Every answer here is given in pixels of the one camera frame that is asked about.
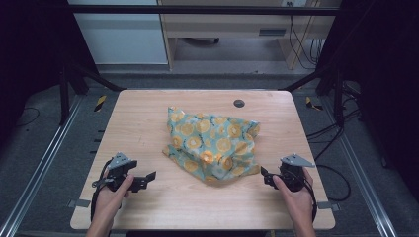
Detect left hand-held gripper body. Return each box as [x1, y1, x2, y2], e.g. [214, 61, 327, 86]
[93, 151, 148, 194]

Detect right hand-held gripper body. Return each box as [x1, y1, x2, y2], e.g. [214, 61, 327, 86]
[263, 153, 316, 194]

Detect green cloth with orange print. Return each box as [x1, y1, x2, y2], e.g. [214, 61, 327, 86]
[161, 106, 262, 185]

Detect person's right hand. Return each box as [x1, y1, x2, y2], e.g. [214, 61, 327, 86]
[272, 167, 318, 228]

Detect person's left hand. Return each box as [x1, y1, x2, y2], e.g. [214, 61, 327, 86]
[93, 174, 135, 229]

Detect yellow black striped marker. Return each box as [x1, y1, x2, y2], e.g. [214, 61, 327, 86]
[304, 96, 324, 112]
[94, 95, 108, 113]

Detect black metal stand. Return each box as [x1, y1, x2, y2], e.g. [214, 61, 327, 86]
[280, 63, 347, 127]
[58, 60, 127, 126]

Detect white cabinet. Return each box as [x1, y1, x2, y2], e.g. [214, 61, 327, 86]
[67, 0, 169, 65]

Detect black curtain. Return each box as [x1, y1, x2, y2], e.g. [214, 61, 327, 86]
[0, 0, 100, 142]
[315, 0, 419, 201]

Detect light wooden desk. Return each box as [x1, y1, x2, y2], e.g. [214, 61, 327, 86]
[157, 0, 342, 71]

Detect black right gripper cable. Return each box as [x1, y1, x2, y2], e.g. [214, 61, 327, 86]
[303, 177, 319, 222]

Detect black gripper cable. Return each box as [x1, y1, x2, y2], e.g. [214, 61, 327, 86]
[90, 159, 114, 222]
[303, 177, 319, 222]

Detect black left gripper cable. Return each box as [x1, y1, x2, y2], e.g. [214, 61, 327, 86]
[90, 159, 114, 222]

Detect grey table bracket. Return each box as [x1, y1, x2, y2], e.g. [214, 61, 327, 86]
[317, 200, 341, 212]
[66, 198, 92, 209]

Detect black looped floor cable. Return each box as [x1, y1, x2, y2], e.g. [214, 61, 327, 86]
[314, 163, 353, 202]

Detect bundle of black floor cables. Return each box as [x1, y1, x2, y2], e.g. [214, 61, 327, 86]
[305, 108, 363, 163]

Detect aluminium floor rail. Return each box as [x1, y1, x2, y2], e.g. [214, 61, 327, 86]
[320, 97, 399, 237]
[0, 95, 85, 237]

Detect thin black floor cable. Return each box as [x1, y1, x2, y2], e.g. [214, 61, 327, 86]
[15, 106, 42, 128]

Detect black hanging desk cables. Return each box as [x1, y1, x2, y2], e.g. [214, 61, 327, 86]
[288, 1, 327, 71]

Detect black metal frame bar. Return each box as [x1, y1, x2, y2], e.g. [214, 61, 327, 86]
[67, 4, 341, 17]

